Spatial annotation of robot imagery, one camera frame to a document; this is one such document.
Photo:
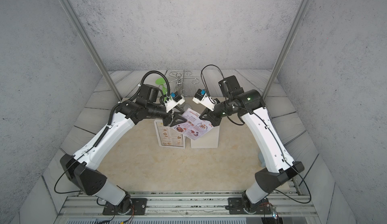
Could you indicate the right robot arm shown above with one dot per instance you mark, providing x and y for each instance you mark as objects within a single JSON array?
[{"x": 251, "y": 108}]

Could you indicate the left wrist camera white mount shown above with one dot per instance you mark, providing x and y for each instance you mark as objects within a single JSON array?
[{"x": 174, "y": 100}]

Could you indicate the left metal frame post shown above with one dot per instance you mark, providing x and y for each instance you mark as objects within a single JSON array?
[{"x": 76, "y": 22}]

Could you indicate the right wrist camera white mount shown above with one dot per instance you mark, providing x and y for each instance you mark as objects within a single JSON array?
[{"x": 201, "y": 97}]

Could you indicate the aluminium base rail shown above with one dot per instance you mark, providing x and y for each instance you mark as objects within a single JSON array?
[{"x": 189, "y": 208}]

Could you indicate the white menu rack right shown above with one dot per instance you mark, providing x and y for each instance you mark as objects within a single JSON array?
[{"x": 209, "y": 140}]

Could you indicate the white menu rack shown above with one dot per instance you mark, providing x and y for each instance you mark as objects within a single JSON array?
[
  {"x": 209, "y": 140},
  {"x": 169, "y": 136}
]

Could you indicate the white menu rack left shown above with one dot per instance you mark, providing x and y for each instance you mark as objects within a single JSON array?
[{"x": 169, "y": 136}]

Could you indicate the right metal frame post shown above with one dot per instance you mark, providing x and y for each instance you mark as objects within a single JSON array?
[{"x": 287, "y": 44}]

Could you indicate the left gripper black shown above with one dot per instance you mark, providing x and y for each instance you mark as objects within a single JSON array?
[{"x": 169, "y": 118}]

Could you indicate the dim sum inn menu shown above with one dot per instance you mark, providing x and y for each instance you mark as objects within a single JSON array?
[{"x": 169, "y": 137}]

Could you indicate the green plastic wine glass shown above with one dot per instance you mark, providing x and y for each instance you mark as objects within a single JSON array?
[{"x": 162, "y": 84}]

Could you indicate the chrome glass holder stand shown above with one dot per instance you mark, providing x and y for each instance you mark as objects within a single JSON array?
[{"x": 182, "y": 82}]

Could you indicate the pink special menu sheet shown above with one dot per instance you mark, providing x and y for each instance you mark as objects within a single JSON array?
[{"x": 194, "y": 128}]

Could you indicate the light blue cup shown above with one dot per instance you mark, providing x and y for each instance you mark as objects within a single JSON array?
[{"x": 261, "y": 160}]

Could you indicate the metal frame post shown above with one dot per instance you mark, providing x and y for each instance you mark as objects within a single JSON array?
[
  {"x": 287, "y": 44},
  {"x": 76, "y": 22}
]

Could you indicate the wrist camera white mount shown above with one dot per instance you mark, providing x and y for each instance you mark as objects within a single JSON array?
[
  {"x": 201, "y": 97},
  {"x": 174, "y": 100}
]

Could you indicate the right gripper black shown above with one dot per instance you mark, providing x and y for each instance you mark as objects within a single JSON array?
[{"x": 210, "y": 116}]

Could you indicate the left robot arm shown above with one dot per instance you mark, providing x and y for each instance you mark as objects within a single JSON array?
[{"x": 81, "y": 168}]

